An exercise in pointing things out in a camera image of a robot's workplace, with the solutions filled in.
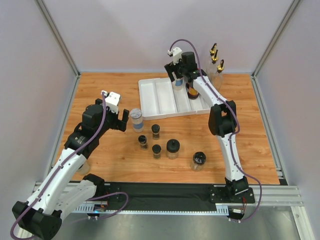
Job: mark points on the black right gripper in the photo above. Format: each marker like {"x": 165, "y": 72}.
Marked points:
{"x": 175, "y": 69}

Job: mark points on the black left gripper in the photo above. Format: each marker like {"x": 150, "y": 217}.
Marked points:
{"x": 121, "y": 124}

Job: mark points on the tall jar white beads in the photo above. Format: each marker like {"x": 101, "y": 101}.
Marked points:
{"x": 136, "y": 116}

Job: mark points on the white-contents jar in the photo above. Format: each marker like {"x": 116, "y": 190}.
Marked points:
{"x": 178, "y": 84}

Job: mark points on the red-lid sauce jar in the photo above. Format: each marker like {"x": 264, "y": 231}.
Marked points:
{"x": 191, "y": 92}

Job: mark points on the clear oil bottle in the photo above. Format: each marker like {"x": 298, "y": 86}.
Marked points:
{"x": 212, "y": 65}

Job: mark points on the tall bottle dark contents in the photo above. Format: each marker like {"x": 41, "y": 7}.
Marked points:
{"x": 213, "y": 54}

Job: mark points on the oil bottle with dark sauce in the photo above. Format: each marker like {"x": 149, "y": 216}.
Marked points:
{"x": 217, "y": 77}

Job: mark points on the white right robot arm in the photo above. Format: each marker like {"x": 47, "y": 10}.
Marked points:
{"x": 222, "y": 120}

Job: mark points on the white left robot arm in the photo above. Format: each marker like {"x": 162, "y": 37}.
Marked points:
{"x": 69, "y": 184}

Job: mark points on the small black-cap spice bottle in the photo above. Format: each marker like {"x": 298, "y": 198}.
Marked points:
{"x": 142, "y": 139}

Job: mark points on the white divided tray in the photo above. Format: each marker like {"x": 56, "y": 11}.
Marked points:
{"x": 159, "y": 100}

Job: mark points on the small spice bottle upper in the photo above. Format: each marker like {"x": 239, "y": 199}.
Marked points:
{"x": 155, "y": 128}

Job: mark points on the small spice bottle lower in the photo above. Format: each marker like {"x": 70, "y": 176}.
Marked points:
{"x": 156, "y": 149}

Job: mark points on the black-knob lid glass jar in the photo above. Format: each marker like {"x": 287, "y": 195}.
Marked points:
{"x": 172, "y": 148}

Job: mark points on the black-lid jar near left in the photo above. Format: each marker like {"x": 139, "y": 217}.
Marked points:
{"x": 84, "y": 169}

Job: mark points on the black base cloth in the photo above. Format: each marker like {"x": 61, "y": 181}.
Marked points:
{"x": 165, "y": 197}

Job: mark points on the black-lid glass jar right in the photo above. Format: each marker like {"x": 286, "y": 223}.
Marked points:
{"x": 198, "y": 161}

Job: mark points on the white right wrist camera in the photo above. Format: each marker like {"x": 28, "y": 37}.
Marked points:
{"x": 176, "y": 54}

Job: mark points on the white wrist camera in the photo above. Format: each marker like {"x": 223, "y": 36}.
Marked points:
{"x": 176, "y": 54}
{"x": 112, "y": 100}

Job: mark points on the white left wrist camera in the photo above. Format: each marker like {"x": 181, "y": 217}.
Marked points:
{"x": 112, "y": 100}

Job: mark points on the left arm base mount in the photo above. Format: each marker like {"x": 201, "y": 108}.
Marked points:
{"x": 103, "y": 209}

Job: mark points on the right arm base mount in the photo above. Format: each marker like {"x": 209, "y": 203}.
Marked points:
{"x": 223, "y": 194}

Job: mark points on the aluminium frame rail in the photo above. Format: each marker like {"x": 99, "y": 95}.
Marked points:
{"x": 267, "y": 196}

